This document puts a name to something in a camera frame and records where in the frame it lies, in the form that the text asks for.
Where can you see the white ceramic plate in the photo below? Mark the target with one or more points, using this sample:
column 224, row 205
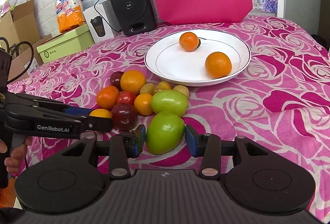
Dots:
column 167, row 60

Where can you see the orange on plate right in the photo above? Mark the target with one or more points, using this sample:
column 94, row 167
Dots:
column 218, row 65

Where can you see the orange tangerine with leaf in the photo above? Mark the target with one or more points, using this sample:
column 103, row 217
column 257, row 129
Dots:
column 189, row 41

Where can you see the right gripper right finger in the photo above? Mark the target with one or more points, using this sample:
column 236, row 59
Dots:
column 197, row 143

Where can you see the white cup box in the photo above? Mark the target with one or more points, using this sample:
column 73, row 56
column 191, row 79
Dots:
column 102, row 21

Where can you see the large orange on cloth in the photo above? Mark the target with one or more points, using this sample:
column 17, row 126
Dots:
column 133, row 81

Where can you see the dark red plum back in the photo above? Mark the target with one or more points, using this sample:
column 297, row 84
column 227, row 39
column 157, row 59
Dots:
column 115, row 79

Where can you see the yellow red small fruit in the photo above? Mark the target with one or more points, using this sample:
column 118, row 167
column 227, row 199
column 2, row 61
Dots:
column 163, row 85

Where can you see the cardboard box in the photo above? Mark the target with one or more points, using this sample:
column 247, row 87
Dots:
column 20, row 29

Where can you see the small yellow orange tangerine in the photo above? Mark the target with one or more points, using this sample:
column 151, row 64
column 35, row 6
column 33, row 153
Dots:
column 103, row 113

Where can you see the black speaker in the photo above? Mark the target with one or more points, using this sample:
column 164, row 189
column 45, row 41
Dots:
column 134, row 16

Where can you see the green shoe box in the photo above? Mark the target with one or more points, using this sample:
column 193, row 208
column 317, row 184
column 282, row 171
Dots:
column 66, row 44

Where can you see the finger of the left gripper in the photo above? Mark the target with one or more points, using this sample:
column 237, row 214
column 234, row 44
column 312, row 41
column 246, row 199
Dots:
column 55, row 105
column 98, row 124

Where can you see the small red tomato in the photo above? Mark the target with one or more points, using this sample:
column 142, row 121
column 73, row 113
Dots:
column 126, row 97

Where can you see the pale yellow small fruit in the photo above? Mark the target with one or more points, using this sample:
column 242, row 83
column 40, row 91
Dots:
column 182, row 89

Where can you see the person left hand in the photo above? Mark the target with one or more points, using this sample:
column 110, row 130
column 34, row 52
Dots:
column 13, row 163

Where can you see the orange white detergent bag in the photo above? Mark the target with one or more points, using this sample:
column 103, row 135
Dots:
column 69, row 14

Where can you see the large green tomato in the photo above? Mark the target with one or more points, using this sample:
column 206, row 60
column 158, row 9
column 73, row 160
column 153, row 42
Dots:
column 164, row 133

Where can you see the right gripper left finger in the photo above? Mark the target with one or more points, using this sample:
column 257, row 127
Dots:
column 132, row 142

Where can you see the dark red plum front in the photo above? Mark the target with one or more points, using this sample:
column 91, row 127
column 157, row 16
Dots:
column 124, row 116

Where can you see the dark red plum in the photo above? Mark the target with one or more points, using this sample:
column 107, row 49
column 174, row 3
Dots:
column 124, row 116
column 115, row 79

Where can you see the yellow green small fruit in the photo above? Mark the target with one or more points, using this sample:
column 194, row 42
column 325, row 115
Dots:
column 147, row 88

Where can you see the dark orange tangerine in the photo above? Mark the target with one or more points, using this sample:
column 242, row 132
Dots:
column 106, row 98

